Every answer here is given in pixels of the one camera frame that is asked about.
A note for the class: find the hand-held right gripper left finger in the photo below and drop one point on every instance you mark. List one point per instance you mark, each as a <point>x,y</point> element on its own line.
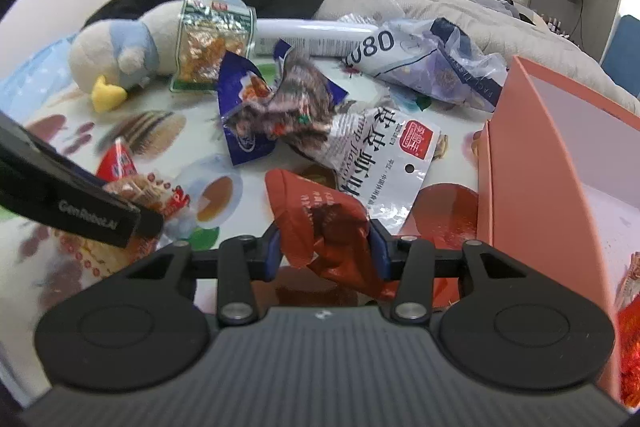
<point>272,252</point>

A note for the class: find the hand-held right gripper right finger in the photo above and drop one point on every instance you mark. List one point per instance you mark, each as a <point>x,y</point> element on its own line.
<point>377,252</point>

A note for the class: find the dark red snack packet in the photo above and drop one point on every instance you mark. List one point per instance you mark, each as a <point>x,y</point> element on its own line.
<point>310,217</point>

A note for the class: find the clear packet brown snack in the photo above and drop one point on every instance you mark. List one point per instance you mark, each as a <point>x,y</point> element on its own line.
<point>90,249</point>

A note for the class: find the small red snack packet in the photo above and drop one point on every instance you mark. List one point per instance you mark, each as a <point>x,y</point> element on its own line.
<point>117,162</point>

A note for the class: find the clear packet red print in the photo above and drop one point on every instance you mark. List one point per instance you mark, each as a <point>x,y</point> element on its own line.
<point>150,197</point>

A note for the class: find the white snack packet red label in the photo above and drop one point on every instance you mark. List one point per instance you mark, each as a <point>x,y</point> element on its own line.
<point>380,157</point>

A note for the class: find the silver brown snack packet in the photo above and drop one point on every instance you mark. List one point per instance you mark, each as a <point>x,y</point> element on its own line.
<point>300,107</point>

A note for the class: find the dark blue snack packet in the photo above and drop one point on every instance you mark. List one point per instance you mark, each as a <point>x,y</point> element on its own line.
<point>240,82</point>

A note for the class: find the orange cardboard box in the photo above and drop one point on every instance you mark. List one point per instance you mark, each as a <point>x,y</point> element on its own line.
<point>530,157</point>

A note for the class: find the green label snack packet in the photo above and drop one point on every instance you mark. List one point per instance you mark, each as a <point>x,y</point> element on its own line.
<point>210,47</point>

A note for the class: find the shiny red snack packet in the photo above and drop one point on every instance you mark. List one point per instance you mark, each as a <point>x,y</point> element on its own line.
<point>631,347</point>

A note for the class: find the food printed mat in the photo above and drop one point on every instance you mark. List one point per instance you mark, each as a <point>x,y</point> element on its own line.
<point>165,142</point>

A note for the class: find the white plush duck toy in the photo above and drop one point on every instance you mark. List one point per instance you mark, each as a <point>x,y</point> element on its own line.
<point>110,47</point>

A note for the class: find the crumpled white blue plastic bag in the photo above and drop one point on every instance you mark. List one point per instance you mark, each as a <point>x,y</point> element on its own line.
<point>425,57</point>

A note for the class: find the white cylinder bottle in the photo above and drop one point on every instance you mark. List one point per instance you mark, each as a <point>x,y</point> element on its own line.
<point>310,34</point>

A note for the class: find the small bedside items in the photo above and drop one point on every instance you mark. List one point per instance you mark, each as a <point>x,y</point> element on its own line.
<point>556,26</point>

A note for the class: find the blue chair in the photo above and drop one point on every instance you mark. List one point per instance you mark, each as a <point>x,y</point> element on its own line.
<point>625,57</point>

